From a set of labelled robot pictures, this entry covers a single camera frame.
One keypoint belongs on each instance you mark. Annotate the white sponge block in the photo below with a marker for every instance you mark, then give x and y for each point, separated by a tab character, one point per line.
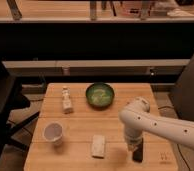
98	146

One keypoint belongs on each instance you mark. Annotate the black eraser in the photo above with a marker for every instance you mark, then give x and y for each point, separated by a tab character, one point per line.
138	152

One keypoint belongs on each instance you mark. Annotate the green bowl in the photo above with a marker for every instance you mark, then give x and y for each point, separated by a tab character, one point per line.
100	95

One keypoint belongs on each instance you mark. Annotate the black stand left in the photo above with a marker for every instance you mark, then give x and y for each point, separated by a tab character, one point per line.
11	98

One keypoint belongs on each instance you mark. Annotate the white small bottle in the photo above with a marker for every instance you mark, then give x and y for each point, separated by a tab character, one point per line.
66	101

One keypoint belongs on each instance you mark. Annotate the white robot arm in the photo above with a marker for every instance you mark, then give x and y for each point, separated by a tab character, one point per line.
136	118

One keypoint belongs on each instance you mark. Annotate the cream end effector tool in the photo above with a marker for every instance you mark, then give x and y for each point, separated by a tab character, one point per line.
133	146

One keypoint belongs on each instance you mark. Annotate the white paper cup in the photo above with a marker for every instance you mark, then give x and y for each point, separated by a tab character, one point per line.
53	133

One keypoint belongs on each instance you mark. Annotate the grey robot base panel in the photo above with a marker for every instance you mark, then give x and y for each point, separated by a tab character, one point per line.
182	94

